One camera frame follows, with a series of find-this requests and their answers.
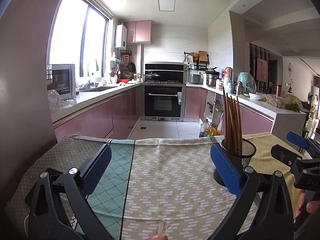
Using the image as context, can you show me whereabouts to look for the black mesh utensil holder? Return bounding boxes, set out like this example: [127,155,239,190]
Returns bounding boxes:
[210,139,257,189]

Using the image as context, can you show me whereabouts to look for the wooden chopstick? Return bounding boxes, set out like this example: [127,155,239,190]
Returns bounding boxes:
[222,88,228,150]

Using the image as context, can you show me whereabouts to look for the long chopstick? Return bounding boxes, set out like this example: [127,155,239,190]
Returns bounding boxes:
[233,100,240,154]

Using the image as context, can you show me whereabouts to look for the pink kitchen cabinets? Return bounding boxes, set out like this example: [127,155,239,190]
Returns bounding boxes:
[53,85,273,141]

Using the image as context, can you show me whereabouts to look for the kitchen window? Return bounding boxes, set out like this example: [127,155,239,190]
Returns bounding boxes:
[48,0,110,79]

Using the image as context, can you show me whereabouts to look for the right hand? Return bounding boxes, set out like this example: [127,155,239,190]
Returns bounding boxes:
[294,190,320,219]

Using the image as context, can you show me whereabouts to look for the left hand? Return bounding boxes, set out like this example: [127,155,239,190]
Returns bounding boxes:
[146,233,168,240]

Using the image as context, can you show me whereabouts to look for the yellow cloth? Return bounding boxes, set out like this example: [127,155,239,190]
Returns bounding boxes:
[242,132,311,207]

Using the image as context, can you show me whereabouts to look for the yellow cooking oil bottle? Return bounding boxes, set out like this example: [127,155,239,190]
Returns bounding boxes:
[204,125,219,137]

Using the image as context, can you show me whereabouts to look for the teal plastic bag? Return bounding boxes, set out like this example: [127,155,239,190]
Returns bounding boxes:
[237,72,257,94]

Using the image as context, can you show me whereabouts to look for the dark oil bottle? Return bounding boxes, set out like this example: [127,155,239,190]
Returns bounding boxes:
[199,119,210,138]

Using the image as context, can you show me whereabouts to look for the pink thermos jug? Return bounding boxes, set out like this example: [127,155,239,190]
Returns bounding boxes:
[224,67,233,79]

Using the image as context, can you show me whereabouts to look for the steel stock pot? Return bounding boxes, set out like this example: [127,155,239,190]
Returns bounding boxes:
[206,74,219,87]

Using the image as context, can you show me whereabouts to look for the patterned beige tablecloth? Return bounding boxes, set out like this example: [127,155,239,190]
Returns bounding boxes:
[5,135,236,239]

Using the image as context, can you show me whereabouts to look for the silver rice cooker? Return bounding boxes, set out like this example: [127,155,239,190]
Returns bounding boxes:
[187,73,203,85]

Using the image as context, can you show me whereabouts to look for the black built-in oven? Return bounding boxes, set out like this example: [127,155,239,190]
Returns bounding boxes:
[142,83,186,121]

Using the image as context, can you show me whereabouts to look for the black range hood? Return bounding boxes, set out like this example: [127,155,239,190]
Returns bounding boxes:
[144,62,184,83]

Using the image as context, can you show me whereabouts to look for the white microwave oven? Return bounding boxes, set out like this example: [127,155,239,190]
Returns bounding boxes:
[47,64,76,100]

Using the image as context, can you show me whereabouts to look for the wok with lid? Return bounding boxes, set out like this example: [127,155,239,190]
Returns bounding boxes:
[145,72,161,82]

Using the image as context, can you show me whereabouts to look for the white water heater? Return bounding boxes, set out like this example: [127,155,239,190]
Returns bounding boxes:
[115,24,127,50]

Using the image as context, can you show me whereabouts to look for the black wall rack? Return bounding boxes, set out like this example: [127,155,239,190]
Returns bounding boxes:
[182,50,209,71]

